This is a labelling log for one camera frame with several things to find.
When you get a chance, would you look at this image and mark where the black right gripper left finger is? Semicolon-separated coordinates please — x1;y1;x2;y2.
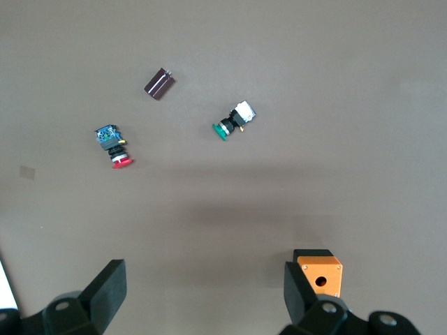
41;259;128;335

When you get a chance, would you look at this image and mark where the white flat panel edge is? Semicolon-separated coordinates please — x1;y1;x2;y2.
0;257;18;311

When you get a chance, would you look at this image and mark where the orange button enclosure box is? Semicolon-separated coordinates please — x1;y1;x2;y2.
293;248;344;299

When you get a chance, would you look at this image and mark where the dark maroon cylindrical capacitor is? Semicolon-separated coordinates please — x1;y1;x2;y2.
142;67;177;101

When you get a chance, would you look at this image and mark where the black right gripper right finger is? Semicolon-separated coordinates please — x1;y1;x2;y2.
279;261;354;335

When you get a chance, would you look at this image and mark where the green mushroom push button switch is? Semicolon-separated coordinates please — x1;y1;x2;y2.
212;100;257;142

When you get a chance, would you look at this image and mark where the red mushroom push button switch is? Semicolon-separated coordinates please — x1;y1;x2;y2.
94;124;135;170

